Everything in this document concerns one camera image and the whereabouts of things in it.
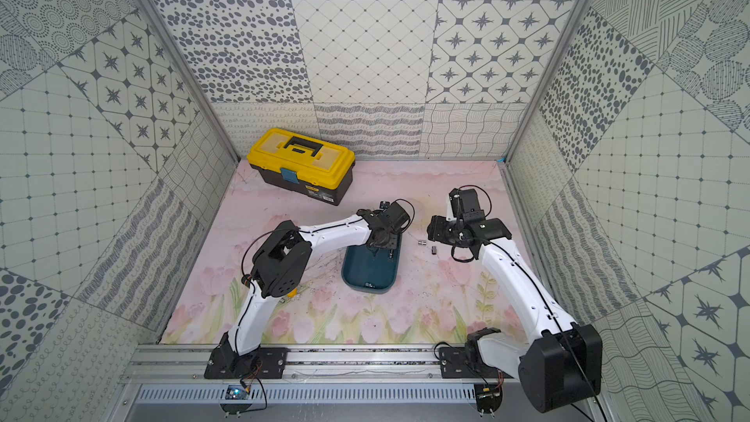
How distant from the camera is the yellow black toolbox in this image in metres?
0.97

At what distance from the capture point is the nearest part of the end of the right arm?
0.56 metres

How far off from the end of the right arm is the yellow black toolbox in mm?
387
